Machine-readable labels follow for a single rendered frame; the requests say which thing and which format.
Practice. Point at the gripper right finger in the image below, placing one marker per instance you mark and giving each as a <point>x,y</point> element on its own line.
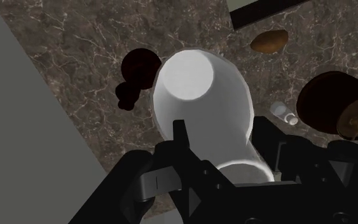
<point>305,161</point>

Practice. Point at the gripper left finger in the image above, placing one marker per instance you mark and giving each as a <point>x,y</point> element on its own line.
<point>169,164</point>

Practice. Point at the white cup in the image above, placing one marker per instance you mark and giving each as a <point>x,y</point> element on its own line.
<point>203,111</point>

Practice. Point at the small clear bottle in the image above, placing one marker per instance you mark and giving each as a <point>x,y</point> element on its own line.
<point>283,113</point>

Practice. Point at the dark brown bowl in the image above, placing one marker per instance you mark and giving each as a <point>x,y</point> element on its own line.
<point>324,102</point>

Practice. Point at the brown mushroom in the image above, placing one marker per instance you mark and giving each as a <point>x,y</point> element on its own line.
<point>357,119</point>

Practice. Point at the dark red round-lobed object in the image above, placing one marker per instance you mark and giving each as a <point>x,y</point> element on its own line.
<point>136,74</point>

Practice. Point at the brown potato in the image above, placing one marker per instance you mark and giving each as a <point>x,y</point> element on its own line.
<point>269,41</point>

